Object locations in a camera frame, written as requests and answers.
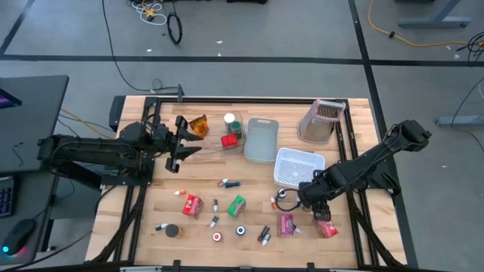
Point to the pink cereal box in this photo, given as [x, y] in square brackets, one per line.
[284, 224]

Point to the blue food colouring bottle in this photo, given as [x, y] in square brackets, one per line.
[240, 230]

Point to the red food colouring bottle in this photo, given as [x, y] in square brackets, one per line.
[217, 237]

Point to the red cereal box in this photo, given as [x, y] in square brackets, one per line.
[192, 206]
[328, 230]

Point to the amber spice packet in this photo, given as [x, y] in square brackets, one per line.
[199, 126]

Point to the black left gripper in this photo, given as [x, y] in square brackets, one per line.
[174, 143]

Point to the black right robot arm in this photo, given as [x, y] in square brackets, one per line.
[370, 155]

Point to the small white colouring bottle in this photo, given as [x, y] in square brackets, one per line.
[266, 239]

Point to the computer screen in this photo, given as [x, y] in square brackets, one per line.
[7, 100]

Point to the green cereal box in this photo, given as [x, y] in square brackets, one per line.
[236, 207]

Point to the small dark blue bottle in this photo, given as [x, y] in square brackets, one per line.
[234, 184]

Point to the green lid spice jar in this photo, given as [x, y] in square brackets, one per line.
[236, 128]

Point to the black food colouring bottle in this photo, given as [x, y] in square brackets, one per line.
[281, 194]

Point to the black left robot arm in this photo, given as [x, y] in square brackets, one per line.
[94, 147]

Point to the black desk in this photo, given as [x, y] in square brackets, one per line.
[34, 121]

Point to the grey table foot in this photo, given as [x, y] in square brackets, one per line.
[461, 120]

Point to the clear plastic bin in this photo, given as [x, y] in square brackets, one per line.
[215, 152]

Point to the grey plastic bin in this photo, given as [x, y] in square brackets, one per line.
[261, 143]

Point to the small dark colouring bottle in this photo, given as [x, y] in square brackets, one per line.
[297, 229]

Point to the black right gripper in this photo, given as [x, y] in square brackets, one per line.
[315, 189]

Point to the grey side table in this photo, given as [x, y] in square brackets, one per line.
[26, 204]

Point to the black keyboard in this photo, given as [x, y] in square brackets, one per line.
[5, 196]

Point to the black computer mouse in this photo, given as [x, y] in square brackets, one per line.
[19, 236]

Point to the black lid orange jar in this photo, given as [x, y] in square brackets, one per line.
[172, 230]

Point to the white lid spice jar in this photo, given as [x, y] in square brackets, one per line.
[229, 118]

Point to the black hex key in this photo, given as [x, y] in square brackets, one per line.
[18, 156]

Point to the black aluminium table frame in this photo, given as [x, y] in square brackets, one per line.
[264, 100]

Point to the white perforated basket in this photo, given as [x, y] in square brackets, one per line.
[296, 166]

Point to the grey desk leg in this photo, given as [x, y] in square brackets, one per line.
[435, 22]

